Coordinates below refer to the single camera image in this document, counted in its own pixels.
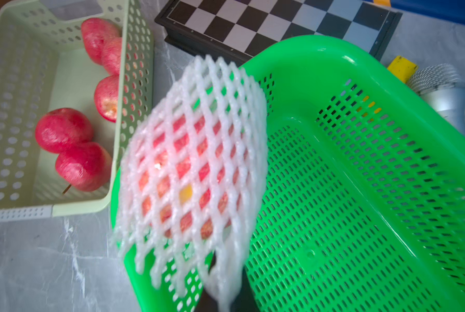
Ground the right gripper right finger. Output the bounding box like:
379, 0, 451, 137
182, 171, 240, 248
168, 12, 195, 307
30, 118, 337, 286
232, 269, 260, 312

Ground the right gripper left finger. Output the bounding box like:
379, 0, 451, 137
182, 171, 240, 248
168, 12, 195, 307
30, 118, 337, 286
193, 253, 225, 312

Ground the bare red apple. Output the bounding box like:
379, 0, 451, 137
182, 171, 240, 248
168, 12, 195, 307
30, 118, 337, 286
80, 18, 120, 65
55, 142, 112, 192
35, 108, 94, 153
101, 37, 123, 75
93, 75, 119, 123

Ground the bright green plastic basket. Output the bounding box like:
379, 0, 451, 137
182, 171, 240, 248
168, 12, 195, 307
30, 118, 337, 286
121, 35, 465, 311

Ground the black white checkerboard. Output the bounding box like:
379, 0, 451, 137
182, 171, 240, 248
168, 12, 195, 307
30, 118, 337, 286
155, 0, 402, 65

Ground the grey cylinder yellow tip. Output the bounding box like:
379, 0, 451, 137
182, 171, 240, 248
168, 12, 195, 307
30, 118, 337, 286
387, 56, 465, 136

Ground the pale green plastic basket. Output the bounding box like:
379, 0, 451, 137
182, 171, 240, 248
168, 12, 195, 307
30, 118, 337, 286
0, 1, 154, 222

